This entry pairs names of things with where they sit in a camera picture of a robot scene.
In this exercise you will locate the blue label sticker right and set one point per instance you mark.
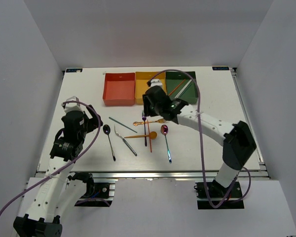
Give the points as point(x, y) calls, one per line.
point(220, 68)

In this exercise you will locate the yellow plastic spoon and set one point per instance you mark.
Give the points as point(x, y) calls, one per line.
point(152, 135)

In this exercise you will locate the silver fork teal handle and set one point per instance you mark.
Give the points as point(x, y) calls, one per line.
point(125, 142)

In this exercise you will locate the purple fork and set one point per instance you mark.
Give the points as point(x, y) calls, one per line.
point(145, 138)

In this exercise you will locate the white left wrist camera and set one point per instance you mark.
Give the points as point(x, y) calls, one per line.
point(71, 104)

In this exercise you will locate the yellow container box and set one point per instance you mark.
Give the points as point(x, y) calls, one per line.
point(141, 79)

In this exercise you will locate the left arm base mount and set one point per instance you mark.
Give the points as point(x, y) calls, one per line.
point(98, 193)

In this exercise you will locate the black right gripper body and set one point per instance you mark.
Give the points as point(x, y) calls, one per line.
point(155, 111)

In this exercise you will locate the blue label sticker left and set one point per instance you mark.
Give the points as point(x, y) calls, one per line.
point(73, 70)

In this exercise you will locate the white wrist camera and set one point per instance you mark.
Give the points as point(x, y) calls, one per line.
point(154, 82)
point(71, 104)

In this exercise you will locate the orange chopstick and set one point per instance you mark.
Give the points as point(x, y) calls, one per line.
point(150, 144)
point(176, 87)

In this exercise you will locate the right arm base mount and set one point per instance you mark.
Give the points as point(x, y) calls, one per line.
point(216, 197)

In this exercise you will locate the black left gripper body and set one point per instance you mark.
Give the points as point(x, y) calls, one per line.
point(91, 123)

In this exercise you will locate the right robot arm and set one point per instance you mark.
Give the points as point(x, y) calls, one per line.
point(236, 139)

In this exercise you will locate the black spoon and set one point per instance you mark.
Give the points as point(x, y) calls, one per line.
point(107, 130)

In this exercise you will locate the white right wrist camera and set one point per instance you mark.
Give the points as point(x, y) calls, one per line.
point(154, 82)

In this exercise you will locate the gold fork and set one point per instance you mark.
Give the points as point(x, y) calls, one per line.
point(161, 120)

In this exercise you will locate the red container box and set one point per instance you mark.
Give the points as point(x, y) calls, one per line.
point(119, 89)

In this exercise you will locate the iridescent rainbow spoon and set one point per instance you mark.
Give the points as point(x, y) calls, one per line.
point(164, 131)

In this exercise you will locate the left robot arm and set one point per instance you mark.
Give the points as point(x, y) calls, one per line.
point(59, 190)

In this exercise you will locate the blue label sticker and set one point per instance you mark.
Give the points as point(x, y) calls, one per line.
point(220, 68)
point(73, 70)

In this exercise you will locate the green container box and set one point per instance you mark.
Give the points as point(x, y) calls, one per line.
point(187, 91)

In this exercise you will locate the aluminium table edge rail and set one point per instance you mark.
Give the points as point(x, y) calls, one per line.
point(254, 174)

